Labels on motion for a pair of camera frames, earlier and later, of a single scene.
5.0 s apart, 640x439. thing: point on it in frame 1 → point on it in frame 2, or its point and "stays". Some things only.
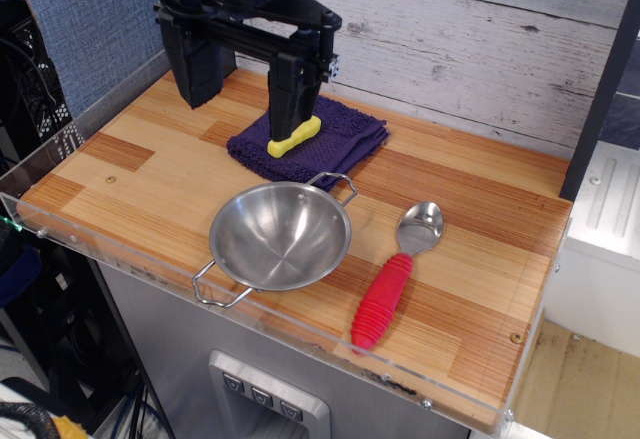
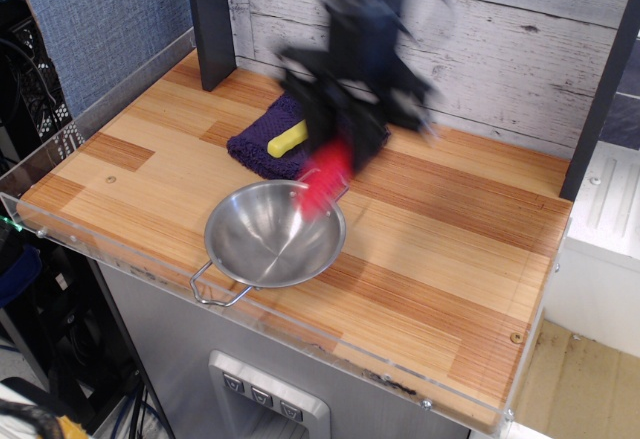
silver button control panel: x=257 y=403 stays
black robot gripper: x=261 y=4 → x=353 y=88
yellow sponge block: x=310 y=129 stays
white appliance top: x=595 y=289 stays
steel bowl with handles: x=281 y=236 stays
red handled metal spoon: x=419 y=224 → x=327 y=168
